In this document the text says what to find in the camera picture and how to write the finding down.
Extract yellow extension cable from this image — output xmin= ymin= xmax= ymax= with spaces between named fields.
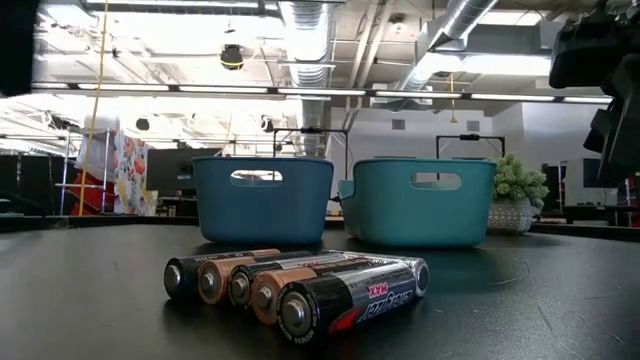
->
xmin=77 ymin=0 xmax=111 ymax=217

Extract silver ribbed ventilation duct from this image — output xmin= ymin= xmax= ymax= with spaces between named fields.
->
xmin=277 ymin=0 xmax=334 ymax=157

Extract dusty blue plastic bin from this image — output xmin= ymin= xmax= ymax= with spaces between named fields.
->
xmin=191 ymin=156 xmax=335 ymax=245

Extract silver metal rack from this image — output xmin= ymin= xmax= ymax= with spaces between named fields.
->
xmin=53 ymin=127 xmax=114 ymax=217

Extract long light bar rail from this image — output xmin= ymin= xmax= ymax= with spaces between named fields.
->
xmin=29 ymin=79 xmax=616 ymax=106

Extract black partition panels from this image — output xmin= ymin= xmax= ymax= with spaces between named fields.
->
xmin=0 ymin=153 xmax=67 ymax=217

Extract black metal frame stand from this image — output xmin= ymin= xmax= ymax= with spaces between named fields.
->
xmin=272 ymin=127 xmax=350 ymax=196
xmin=435 ymin=133 xmax=506 ymax=161

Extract black background desk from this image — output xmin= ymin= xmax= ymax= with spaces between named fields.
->
xmin=559 ymin=202 xmax=640 ymax=227

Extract green succulent in patterned pot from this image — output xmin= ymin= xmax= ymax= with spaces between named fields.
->
xmin=487 ymin=152 xmax=550 ymax=236

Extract black copper Duracell AA battery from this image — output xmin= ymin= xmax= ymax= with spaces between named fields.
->
xmin=250 ymin=257 xmax=374 ymax=326
xmin=197 ymin=251 xmax=316 ymax=306
xmin=163 ymin=248 xmax=282 ymax=302

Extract yellow hanging cord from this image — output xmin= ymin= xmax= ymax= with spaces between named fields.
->
xmin=447 ymin=72 xmax=459 ymax=125

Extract black ceiling dome camera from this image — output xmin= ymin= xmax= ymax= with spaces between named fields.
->
xmin=219 ymin=43 xmax=245 ymax=71

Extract floral patterned cloth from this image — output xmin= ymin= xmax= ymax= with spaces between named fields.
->
xmin=112 ymin=130 xmax=160 ymax=217

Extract teal plastic bin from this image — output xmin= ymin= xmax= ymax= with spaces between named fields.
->
xmin=338 ymin=158 xmax=499 ymax=250

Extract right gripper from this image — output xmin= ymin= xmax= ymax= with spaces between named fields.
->
xmin=583 ymin=49 xmax=640 ymax=186

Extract red patterned panel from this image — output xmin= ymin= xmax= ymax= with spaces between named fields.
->
xmin=67 ymin=172 xmax=117 ymax=217

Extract black aluminium table frame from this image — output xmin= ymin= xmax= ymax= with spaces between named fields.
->
xmin=0 ymin=213 xmax=640 ymax=241

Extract black computer monitor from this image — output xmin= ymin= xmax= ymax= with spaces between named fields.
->
xmin=582 ymin=158 xmax=619 ymax=190
xmin=145 ymin=148 xmax=221 ymax=197

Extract silver round ventilation duct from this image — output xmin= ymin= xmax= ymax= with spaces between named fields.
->
xmin=397 ymin=0 xmax=501 ymax=94

